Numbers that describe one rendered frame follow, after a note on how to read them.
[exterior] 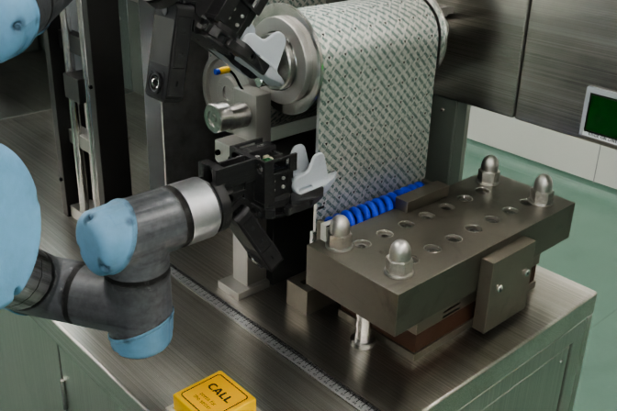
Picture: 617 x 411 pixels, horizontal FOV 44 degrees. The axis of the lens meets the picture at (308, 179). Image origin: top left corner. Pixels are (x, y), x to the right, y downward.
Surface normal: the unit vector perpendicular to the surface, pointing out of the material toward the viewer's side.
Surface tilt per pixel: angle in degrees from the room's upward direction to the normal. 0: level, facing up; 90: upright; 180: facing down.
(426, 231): 0
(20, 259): 84
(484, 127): 90
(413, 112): 90
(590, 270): 0
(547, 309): 0
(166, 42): 78
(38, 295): 109
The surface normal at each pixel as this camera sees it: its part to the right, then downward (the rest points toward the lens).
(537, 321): 0.03, -0.91
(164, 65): -0.72, 0.05
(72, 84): -0.74, 0.25
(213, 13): -0.55, -0.39
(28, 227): 0.98, 0.01
